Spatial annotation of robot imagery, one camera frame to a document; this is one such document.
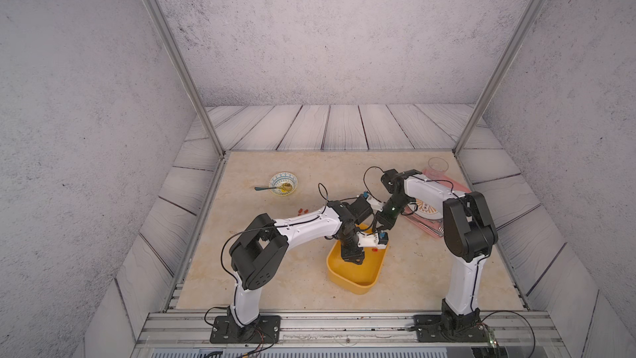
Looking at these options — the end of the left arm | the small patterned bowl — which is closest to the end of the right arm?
the end of the left arm

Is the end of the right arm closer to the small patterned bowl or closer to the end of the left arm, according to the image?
the end of the left arm

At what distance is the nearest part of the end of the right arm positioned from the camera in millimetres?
821

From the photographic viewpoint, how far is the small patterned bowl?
3.48 ft

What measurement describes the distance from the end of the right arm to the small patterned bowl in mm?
380
